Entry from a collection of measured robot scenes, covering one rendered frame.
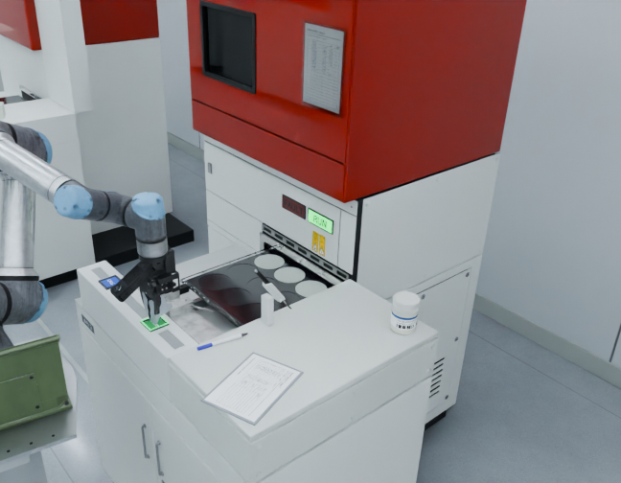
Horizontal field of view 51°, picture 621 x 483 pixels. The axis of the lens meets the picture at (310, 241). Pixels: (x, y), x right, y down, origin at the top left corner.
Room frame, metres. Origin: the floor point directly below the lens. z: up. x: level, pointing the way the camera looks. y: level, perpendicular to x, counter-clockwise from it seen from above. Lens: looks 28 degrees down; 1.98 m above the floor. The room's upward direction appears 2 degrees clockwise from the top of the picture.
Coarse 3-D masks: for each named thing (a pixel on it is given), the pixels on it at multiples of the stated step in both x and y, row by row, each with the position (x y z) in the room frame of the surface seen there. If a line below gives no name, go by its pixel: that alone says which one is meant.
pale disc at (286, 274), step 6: (276, 270) 1.83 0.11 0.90; (282, 270) 1.83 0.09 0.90; (288, 270) 1.83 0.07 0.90; (294, 270) 1.83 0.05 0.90; (300, 270) 1.83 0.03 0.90; (276, 276) 1.79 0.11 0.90; (282, 276) 1.79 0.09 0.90; (288, 276) 1.79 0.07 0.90; (294, 276) 1.80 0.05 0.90; (300, 276) 1.80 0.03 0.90; (288, 282) 1.76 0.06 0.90; (294, 282) 1.76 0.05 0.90
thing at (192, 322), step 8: (184, 312) 1.60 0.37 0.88; (192, 312) 1.60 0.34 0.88; (176, 320) 1.55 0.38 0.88; (184, 320) 1.56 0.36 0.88; (192, 320) 1.56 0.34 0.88; (200, 320) 1.56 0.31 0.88; (184, 328) 1.52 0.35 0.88; (192, 328) 1.52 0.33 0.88; (200, 328) 1.52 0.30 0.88; (208, 328) 1.52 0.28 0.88; (216, 328) 1.52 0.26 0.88; (192, 336) 1.48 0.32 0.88; (200, 336) 1.48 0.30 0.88; (208, 336) 1.48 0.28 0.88; (216, 336) 1.48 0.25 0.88
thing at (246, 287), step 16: (256, 256) 1.92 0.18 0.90; (208, 272) 1.80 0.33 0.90; (224, 272) 1.80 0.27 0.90; (240, 272) 1.81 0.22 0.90; (272, 272) 1.81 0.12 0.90; (304, 272) 1.82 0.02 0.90; (208, 288) 1.70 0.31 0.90; (224, 288) 1.70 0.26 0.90; (240, 288) 1.71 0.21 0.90; (256, 288) 1.71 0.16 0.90; (288, 288) 1.72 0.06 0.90; (224, 304) 1.62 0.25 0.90; (240, 304) 1.62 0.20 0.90; (256, 304) 1.63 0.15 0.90; (288, 304) 1.63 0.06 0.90; (240, 320) 1.54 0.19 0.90
